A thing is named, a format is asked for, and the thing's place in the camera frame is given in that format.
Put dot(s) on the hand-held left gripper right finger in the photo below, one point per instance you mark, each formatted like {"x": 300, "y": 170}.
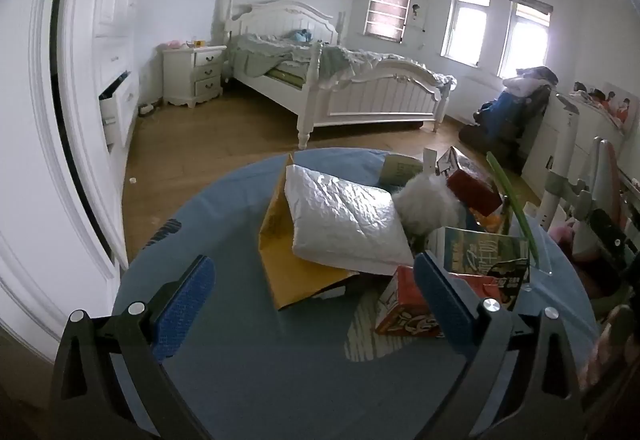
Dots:
{"x": 440, "y": 300}

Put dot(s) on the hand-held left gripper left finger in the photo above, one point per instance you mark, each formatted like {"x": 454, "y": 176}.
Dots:
{"x": 182, "y": 300}

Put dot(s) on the orange drink carton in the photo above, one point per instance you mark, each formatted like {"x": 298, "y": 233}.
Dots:
{"x": 400, "y": 305}

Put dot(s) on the green white printed carton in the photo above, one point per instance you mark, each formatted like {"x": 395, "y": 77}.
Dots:
{"x": 480, "y": 255}

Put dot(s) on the blue tablecloth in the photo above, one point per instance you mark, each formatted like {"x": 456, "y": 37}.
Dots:
{"x": 250, "y": 370}

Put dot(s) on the white fluffy ball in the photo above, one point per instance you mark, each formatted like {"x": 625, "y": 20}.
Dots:
{"x": 425, "y": 202}

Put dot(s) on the yellow paper envelope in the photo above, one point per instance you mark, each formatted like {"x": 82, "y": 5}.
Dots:
{"x": 287, "y": 270}

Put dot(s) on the red box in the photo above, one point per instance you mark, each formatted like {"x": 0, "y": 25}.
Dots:
{"x": 475, "y": 190}

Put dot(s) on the green straw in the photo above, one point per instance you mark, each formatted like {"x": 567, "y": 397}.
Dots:
{"x": 510, "y": 200}

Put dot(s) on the white padded mailer bag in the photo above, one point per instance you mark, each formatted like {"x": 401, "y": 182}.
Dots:
{"x": 340, "y": 215}

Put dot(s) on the silver foil bag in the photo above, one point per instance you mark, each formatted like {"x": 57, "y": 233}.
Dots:
{"x": 470, "y": 164}

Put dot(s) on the pale green paper box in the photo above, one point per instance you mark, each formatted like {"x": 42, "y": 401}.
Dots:
{"x": 400, "y": 167}

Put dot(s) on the white dresser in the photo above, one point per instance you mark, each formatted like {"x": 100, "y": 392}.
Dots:
{"x": 550, "y": 144}

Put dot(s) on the open white wardrobe drawer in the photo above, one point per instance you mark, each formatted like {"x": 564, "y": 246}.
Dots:
{"x": 112, "y": 112}

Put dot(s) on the white wooden bed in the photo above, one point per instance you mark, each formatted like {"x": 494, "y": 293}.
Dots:
{"x": 375, "y": 94}

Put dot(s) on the white nightstand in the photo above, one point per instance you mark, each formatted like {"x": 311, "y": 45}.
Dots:
{"x": 192, "y": 69}

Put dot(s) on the pink toy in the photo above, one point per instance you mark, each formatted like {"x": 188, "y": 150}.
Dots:
{"x": 174, "y": 43}

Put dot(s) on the pale green quilt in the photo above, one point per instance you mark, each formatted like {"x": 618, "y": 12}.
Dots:
{"x": 260, "y": 54}

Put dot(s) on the bright window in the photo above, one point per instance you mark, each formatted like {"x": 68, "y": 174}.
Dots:
{"x": 525, "y": 39}
{"x": 465, "y": 27}

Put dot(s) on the blue stuffed toy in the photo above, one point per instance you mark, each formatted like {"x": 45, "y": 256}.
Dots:
{"x": 300, "y": 35}

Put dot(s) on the window with striped blind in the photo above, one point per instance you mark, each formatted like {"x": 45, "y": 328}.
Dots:
{"x": 387, "y": 4}

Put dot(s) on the wall poster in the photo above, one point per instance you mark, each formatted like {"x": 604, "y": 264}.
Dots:
{"x": 617, "y": 104}

